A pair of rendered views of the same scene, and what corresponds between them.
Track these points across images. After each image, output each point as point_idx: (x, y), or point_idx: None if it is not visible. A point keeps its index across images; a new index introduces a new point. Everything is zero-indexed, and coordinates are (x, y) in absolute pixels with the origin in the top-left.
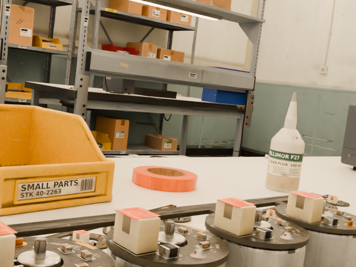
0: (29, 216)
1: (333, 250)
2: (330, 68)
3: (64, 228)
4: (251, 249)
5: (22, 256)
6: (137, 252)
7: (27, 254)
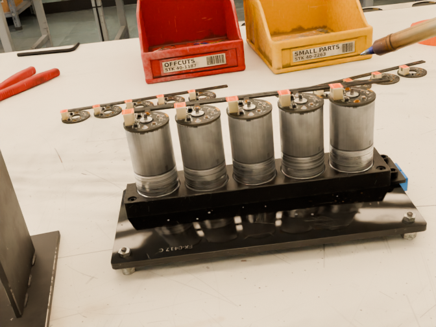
0: (300, 73)
1: (342, 113)
2: None
3: (218, 101)
4: (285, 112)
5: (193, 112)
6: (230, 112)
7: (194, 111)
